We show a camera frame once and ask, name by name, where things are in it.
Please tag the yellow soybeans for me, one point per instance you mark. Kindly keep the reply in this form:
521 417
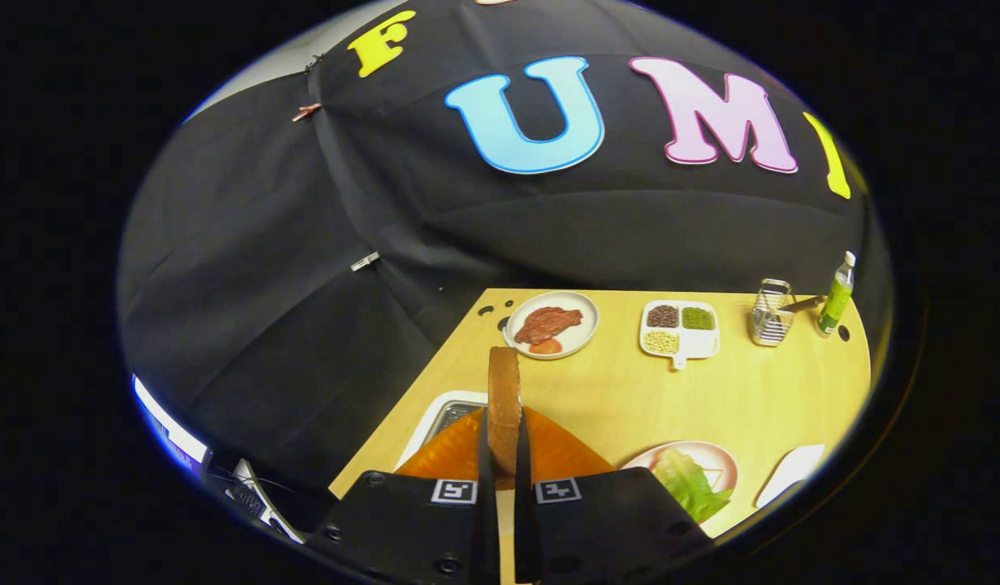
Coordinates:
661 341

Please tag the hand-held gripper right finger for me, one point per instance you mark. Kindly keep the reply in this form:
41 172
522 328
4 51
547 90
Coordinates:
522 504

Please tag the green lettuce leaf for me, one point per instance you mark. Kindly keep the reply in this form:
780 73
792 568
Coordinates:
686 487

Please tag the red cloth clip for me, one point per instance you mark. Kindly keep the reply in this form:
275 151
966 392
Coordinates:
307 111

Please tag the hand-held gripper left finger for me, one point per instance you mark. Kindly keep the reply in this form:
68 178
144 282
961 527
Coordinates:
487 487

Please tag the green mung beans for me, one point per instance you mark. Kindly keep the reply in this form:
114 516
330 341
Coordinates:
698 318

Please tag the toasted bread slice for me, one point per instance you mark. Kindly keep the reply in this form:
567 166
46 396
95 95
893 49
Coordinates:
504 398

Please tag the grey white equipment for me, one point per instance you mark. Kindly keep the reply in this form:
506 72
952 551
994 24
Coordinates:
256 496

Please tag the round white plate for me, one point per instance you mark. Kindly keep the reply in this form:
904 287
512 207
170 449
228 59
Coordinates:
581 325

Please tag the cream white toaster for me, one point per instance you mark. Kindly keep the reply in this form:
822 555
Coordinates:
425 426

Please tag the white square plate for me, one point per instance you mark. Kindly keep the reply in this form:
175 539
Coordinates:
792 471

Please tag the brown meat piece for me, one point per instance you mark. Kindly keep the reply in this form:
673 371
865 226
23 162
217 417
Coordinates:
548 321

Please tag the orange food piece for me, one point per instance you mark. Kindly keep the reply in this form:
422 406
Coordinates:
546 347

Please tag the green label drink bottle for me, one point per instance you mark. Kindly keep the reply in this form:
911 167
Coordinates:
837 301

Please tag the pink round plate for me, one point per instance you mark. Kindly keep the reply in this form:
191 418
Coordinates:
715 463

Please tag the white compartment dish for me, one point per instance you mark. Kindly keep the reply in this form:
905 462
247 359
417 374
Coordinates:
699 345

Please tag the dark red beans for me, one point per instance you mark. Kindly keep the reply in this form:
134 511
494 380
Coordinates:
663 316

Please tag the white cloth clip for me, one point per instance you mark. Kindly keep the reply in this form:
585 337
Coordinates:
365 261

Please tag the black backdrop cloth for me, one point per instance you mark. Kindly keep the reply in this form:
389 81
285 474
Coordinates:
305 325

